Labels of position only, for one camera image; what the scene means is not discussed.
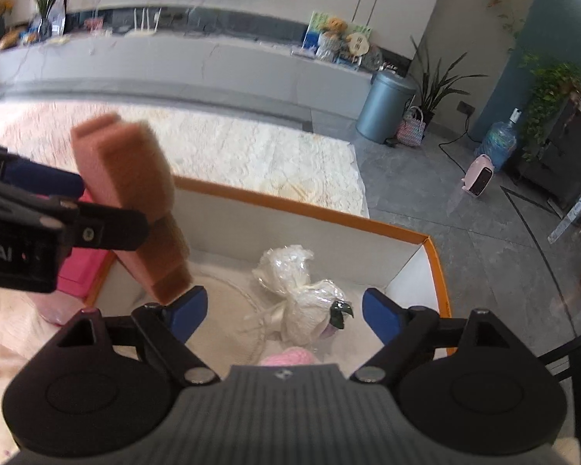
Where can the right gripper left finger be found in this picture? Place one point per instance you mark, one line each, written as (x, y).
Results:
(103, 383)

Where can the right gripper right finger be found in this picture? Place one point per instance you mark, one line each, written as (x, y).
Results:
(468, 384)

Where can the brown bear-shaped sponge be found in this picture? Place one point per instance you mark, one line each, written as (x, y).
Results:
(123, 166)

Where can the white paper flower bouquet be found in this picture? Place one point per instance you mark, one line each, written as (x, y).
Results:
(305, 311)

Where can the pink Wonderlab box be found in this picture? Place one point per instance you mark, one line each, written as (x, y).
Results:
(83, 274)

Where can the pink plush item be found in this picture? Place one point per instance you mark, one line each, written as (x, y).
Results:
(290, 357)

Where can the orange cardboard box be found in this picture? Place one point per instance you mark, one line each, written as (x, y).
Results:
(227, 230)

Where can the small pink heater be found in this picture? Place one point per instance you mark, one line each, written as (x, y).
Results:
(478, 175)

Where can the white wifi router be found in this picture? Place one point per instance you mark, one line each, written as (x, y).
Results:
(145, 23)

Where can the lace tablecloth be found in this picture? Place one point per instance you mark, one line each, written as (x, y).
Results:
(235, 151)

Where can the blue water jug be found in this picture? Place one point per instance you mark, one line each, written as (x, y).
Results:
(500, 141)

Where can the woven pink basket bag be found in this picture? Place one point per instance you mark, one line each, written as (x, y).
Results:
(411, 129)

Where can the blue metal trash bin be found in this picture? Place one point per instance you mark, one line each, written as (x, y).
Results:
(389, 97)

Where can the potted green floor plant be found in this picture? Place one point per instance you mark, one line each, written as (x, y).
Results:
(435, 81)

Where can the teddy bear on console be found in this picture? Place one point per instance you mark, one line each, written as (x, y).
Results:
(331, 35)

